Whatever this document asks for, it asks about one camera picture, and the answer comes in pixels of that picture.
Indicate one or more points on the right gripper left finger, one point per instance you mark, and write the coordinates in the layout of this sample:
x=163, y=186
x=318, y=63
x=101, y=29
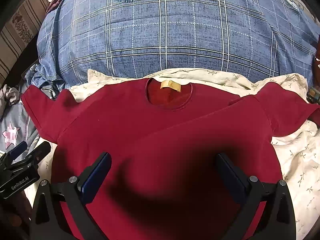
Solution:
x=48, y=220

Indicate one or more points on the pale pink cloth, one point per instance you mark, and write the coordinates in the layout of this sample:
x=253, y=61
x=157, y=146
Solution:
x=9, y=95

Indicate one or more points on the blue plaid quilt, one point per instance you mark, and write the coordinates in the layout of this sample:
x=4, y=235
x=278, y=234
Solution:
x=134, y=38

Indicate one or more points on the dark red t-shirt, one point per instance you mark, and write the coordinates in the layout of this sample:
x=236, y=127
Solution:
x=160, y=139

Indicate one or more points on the cream leaf-print pillowcase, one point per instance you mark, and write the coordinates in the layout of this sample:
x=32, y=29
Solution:
x=297, y=159

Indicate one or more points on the striped floral headboard cushion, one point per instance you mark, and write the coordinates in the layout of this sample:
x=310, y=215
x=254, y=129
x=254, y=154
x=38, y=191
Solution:
x=19, y=31

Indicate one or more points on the grey star-print bedsheet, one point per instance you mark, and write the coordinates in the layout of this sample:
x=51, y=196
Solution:
x=21, y=121

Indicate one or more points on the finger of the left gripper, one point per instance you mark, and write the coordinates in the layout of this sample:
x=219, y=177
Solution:
x=36, y=156
x=13, y=154

